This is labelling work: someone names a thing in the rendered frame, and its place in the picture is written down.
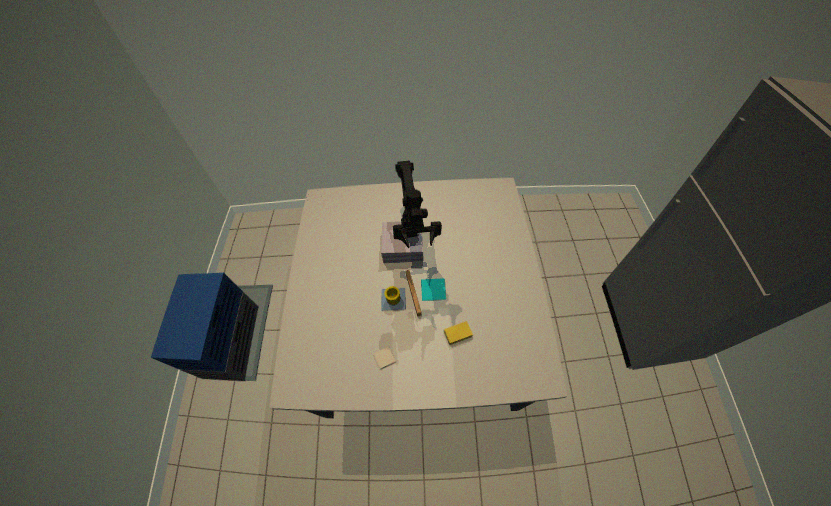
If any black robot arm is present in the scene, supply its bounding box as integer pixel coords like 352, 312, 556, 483
395, 160, 428, 227

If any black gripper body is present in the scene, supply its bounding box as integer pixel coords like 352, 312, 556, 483
393, 221, 442, 239

